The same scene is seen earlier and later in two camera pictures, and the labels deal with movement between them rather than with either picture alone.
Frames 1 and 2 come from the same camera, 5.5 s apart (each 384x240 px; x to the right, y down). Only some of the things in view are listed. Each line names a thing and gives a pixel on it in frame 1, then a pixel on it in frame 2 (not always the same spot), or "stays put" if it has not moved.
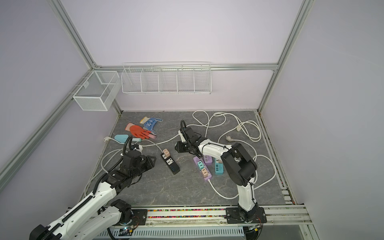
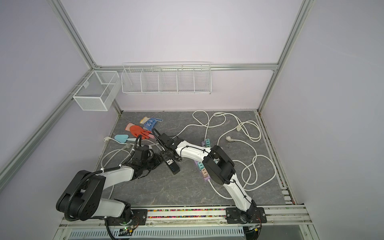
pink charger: (204, 172) stays put
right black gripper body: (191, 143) to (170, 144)
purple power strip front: (195, 160) stays put
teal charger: (200, 165) stays put
